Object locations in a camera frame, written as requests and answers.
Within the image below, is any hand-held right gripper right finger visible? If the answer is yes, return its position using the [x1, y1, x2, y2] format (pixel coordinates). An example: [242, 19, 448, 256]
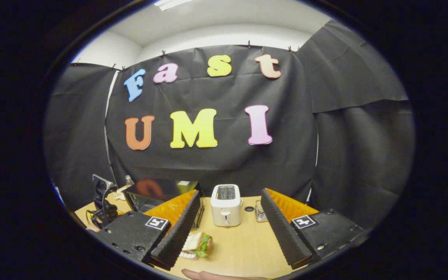
[260, 187, 367, 270]

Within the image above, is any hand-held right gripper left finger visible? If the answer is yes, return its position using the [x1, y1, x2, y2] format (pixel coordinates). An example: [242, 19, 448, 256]
[91, 189, 202, 271]

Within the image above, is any lettuce sandwich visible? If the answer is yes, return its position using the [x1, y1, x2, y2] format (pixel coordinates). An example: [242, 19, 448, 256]
[182, 232, 213, 258]

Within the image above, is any black electric oven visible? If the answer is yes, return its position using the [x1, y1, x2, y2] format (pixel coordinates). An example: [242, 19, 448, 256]
[124, 179, 205, 230]

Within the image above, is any white plate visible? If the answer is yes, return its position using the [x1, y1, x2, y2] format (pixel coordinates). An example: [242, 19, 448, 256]
[178, 249, 199, 261]

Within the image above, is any small white table item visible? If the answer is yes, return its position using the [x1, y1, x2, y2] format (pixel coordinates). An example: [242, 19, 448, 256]
[115, 185, 132, 201]

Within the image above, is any small clear container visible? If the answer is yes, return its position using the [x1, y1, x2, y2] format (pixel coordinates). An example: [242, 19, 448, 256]
[255, 200, 268, 223]

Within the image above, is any white toaster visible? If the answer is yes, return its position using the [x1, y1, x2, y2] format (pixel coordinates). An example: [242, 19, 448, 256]
[210, 184, 243, 228]

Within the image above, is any black backdrop cloth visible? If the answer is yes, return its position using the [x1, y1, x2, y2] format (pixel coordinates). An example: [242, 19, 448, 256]
[43, 19, 416, 230]

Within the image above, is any ceiling light panel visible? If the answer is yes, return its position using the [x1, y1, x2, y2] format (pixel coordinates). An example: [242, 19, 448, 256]
[154, 0, 197, 11]

